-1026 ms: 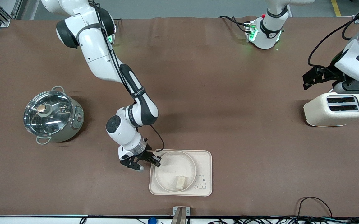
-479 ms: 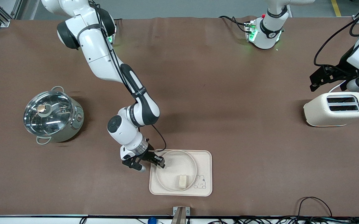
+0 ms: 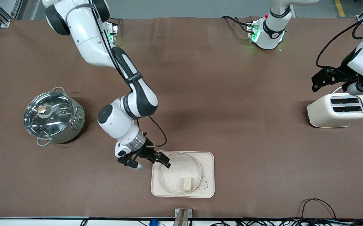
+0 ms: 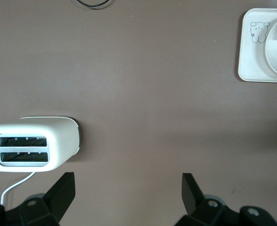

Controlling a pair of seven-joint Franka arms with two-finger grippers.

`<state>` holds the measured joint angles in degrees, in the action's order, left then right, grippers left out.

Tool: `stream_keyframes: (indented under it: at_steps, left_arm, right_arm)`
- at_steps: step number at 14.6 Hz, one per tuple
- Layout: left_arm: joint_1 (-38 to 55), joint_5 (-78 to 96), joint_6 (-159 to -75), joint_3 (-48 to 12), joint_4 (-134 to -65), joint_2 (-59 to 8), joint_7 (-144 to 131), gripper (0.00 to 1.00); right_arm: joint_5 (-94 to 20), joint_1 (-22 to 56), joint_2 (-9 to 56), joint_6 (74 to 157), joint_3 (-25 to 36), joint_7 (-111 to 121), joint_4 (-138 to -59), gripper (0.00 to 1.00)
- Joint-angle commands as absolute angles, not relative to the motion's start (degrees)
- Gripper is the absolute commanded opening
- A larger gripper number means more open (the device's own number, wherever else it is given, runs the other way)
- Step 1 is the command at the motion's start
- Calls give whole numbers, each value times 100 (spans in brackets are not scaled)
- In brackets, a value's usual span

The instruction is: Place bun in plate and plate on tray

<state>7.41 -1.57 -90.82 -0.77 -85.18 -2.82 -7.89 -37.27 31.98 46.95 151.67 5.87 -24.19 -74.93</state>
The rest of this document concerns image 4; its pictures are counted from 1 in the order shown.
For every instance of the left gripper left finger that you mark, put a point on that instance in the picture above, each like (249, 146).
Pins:
(58, 197)

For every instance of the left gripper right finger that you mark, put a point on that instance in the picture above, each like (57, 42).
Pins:
(194, 197)

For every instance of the white two-slot toaster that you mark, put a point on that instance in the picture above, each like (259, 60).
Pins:
(63, 136)

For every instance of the round cream plate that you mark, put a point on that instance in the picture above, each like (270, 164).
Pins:
(275, 56)

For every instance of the cream rabbit print tray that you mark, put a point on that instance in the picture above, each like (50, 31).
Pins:
(251, 58)

